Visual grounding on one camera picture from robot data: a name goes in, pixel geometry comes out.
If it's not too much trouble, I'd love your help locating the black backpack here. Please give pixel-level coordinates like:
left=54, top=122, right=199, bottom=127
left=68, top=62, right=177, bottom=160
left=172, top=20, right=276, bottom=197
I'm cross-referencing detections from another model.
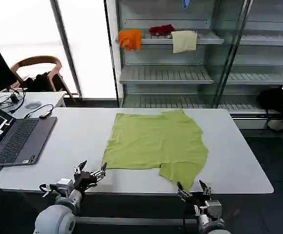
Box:
left=256, top=85, right=283, bottom=134

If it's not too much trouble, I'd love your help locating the green shirt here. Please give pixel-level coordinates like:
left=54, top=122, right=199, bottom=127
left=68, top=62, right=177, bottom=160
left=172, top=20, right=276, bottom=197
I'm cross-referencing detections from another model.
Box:
left=101, top=109, right=209, bottom=191

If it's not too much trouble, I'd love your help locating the grey window frame post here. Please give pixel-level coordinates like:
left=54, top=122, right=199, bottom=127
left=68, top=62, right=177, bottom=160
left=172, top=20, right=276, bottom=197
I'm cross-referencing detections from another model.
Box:
left=50, top=0, right=84, bottom=101

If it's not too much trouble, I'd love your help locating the shiny metal post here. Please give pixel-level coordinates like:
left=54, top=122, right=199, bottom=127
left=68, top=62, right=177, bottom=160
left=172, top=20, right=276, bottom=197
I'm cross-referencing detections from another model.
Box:
left=213, top=0, right=253, bottom=109

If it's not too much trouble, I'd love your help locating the black charger cable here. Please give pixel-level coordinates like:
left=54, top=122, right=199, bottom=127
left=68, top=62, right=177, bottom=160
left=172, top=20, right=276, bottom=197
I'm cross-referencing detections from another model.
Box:
left=0, top=90, right=27, bottom=113

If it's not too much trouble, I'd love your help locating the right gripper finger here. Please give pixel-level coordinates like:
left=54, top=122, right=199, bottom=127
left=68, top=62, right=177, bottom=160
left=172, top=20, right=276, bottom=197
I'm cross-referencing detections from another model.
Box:
left=177, top=181, right=193, bottom=202
left=198, top=179, right=212, bottom=196

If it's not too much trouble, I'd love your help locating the wooden chair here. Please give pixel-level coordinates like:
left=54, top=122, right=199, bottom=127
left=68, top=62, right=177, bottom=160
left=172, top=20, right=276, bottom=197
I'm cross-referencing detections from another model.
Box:
left=11, top=55, right=76, bottom=102

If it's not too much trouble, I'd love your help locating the grey round pad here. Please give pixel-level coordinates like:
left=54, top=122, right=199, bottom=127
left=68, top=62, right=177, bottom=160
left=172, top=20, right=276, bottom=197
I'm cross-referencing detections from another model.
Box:
left=25, top=101, right=41, bottom=110

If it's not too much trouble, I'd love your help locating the dark window frame post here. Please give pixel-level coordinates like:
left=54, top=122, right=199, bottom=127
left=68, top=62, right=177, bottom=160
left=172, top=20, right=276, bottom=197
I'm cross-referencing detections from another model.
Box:
left=104, top=0, right=120, bottom=108

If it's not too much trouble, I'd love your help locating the grey laptop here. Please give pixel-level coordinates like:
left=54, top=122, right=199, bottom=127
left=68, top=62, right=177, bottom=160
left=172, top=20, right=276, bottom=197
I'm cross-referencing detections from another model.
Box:
left=0, top=99, right=58, bottom=168

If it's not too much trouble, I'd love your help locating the black cable with dongle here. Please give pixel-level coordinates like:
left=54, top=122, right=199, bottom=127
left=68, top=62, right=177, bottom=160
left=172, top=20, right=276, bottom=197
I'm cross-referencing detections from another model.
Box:
left=24, top=104, right=54, bottom=119

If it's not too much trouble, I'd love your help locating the empty grey shelf rack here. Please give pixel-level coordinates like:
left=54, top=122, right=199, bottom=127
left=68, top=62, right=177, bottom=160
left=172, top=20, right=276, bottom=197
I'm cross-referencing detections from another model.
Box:
left=219, top=0, right=283, bottom=130

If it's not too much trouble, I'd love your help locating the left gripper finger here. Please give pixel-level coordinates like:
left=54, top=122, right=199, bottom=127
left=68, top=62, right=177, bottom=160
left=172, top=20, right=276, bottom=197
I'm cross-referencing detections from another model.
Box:
left=90, top=162, right=107, bottom=181
left=73, top=160, right=88, bottom=175

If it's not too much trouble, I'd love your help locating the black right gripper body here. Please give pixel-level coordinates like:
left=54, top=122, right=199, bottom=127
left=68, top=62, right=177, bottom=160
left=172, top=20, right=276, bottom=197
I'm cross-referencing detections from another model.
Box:
left=185, top=192, right=207, bottom=213

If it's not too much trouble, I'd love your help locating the grey shelf rack with cloths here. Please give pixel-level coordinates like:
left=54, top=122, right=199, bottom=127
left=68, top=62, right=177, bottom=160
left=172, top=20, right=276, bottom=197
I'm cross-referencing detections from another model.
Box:
left=115, top=0, right=226, bottom=109

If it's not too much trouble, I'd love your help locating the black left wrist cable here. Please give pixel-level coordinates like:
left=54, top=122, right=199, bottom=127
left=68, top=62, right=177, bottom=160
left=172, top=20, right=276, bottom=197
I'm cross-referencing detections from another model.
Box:
left=39, top=182, right=59, bottom=197

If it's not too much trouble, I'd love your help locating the black bag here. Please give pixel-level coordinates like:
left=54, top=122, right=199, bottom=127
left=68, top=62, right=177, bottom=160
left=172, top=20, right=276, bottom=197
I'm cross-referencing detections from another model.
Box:
left=21, top=71, right=59, bottom=92

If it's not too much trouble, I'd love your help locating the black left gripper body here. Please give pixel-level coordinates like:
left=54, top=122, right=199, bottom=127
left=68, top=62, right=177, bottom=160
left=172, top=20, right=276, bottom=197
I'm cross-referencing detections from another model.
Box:
left=73, top=170, right=97, bottom=194

